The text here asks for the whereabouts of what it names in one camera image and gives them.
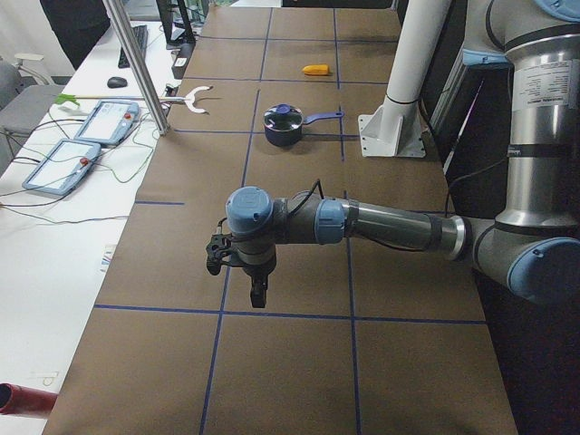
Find black monitor stand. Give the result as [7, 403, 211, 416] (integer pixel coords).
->
[156, 0, 208, 49]

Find black computer mouse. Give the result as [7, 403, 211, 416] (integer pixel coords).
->
[107, 76, 128, 89]

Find black keyboard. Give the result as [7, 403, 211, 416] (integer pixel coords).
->
[118, 24, 150, 70]

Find blue teach pendant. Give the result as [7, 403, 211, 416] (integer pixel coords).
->
[74, 100, 140, 148]
[22, 139, 102, 197]

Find blue teach pendant near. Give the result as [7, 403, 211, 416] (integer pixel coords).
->
[22, 139, 102, 197]

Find blue teach pendant far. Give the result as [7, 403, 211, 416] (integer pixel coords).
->
[74, 100, 140, 148]

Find glass lid blue knob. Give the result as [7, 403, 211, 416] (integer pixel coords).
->
[264, 103, 303, 131]

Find dark blue saucepan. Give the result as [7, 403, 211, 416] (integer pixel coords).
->
[263, 103, 343, 147]

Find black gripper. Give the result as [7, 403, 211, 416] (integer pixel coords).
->
[238, 246, 276, 308]

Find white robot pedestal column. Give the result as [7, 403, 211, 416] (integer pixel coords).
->
[358, 0, 450, 158]

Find yellow corn cob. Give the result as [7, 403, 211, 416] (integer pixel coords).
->
[302, 64, 331, 76]

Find aluminium frame post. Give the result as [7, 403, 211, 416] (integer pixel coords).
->
[102, 0, 169, 136]

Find red cylinder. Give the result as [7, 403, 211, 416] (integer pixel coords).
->
[1, 383, 58, 419]

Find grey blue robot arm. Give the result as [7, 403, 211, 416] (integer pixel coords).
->
[207, 1, 579, 308]

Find grey office chair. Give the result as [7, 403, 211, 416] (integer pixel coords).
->
[1, 53, 63, 155]

